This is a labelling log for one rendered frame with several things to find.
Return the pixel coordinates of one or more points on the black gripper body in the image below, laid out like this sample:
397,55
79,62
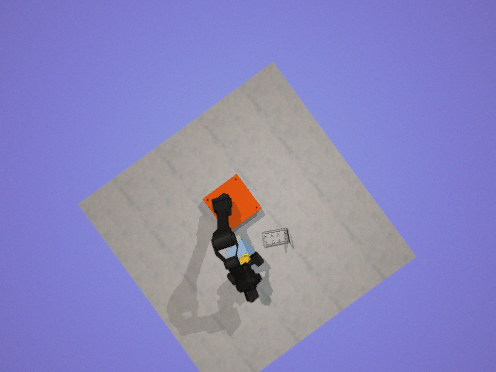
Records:
255,258

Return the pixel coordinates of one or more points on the yellow plate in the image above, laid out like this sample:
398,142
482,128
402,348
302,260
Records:
244,258

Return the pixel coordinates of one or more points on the light blue flat mat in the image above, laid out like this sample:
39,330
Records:
243,248

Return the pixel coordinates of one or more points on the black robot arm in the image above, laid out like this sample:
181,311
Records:
223,238

